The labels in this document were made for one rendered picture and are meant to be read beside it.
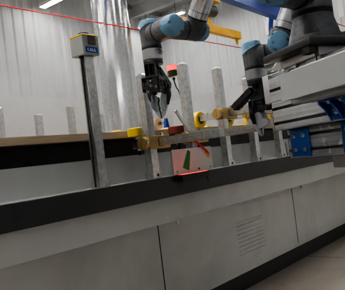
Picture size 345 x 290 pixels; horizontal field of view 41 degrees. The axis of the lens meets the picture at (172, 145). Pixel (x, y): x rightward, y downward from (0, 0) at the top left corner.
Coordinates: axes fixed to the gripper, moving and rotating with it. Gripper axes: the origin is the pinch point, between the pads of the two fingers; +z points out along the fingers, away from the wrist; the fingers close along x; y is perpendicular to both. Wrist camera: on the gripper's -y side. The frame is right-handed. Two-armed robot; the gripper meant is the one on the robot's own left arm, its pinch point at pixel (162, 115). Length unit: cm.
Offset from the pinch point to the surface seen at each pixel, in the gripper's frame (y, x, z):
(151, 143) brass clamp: -0.3, -5.8, 9.9
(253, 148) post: -72, 17, 17
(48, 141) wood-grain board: 25.5, -33.1, 5.2
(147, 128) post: -0.5, -6.8, 4.1
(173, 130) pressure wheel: -29.5, -7.9, 4.5
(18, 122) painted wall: -596, -563, -93
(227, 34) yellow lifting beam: -550, -100, -167
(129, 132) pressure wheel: -6.2, -17.3, 3.9
